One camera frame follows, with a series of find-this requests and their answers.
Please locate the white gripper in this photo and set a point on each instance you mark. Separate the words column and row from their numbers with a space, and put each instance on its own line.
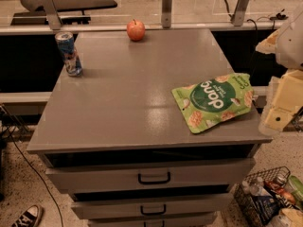
column 291, row 46

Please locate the green rice chip bag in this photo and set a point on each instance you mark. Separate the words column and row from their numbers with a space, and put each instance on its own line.
column 212, row 102

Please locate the red apple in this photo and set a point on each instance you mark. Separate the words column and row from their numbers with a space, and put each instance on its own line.
column 136, row 30

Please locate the green bottle in basket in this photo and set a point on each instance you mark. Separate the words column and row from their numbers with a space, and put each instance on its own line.
column 295, row 186

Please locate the red snack packet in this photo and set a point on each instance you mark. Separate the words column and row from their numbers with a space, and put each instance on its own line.
column 280, row 191

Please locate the clear water bottle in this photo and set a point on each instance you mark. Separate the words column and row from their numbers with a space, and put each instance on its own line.
column 262, row 199

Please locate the grey drawer cabinet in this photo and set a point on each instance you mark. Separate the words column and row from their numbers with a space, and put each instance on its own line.
column 119, row 119

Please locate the blue drink can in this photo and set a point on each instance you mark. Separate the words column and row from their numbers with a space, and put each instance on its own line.
column 68, row 51

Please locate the black white sneaker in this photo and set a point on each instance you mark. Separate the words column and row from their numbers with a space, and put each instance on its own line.
column 30, row 218

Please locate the right metal bracket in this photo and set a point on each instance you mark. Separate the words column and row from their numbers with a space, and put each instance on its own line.
column 239, row 12

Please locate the metal bracket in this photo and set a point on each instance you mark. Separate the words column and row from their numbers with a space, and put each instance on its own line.
column 166, row 13
column 52, row 16
column 239, row 12

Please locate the black wire basket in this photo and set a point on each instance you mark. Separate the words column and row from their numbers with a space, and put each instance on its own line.
column 256, row 213

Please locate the middle metal bracket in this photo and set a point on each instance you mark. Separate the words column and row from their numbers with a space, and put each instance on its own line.
column 166, row 13

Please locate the black top drawer handle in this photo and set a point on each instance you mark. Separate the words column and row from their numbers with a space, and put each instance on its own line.
column 145, row 179

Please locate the black drawer handle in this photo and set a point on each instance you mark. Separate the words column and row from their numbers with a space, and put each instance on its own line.
column 153, row 210
column 145, row 179
column 156, row 223

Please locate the black bottom drawer handle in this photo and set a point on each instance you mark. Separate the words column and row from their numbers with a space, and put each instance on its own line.
column 156, row 223

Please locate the black middle drawer handle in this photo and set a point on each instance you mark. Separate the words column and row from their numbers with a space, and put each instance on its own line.
column 153, row 210

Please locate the left metal bracket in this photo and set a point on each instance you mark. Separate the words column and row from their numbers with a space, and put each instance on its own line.
column 52, row 16

